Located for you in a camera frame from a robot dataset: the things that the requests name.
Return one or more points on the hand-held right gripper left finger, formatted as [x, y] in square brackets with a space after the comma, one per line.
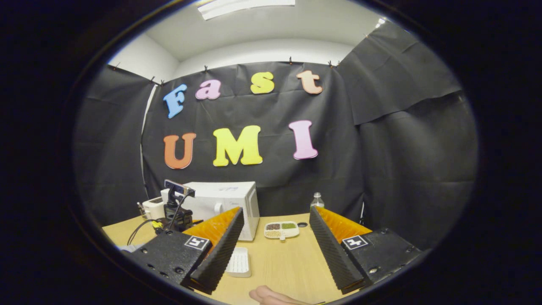
[222, 250]

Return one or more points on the white microwave oven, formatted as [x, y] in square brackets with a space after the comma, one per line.
[224, 201]

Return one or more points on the small white rectangular tray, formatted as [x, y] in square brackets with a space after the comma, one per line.
[238, 262]

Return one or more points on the small ceiling light panel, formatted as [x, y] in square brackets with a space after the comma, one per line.
[380, 22]

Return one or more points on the black backdrop cloth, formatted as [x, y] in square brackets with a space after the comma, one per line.
[338, 140]

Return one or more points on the white divided seasoning dish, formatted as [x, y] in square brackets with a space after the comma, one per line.
[281, 230]

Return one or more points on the large ceiling light panel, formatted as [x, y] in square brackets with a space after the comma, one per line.
[245, 7]

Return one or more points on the green label bottle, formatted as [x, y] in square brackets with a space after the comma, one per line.
[317, 200]

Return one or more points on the white toaster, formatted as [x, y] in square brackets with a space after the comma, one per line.
[153, 207]

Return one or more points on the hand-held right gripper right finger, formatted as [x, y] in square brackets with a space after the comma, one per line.
[332, 252]

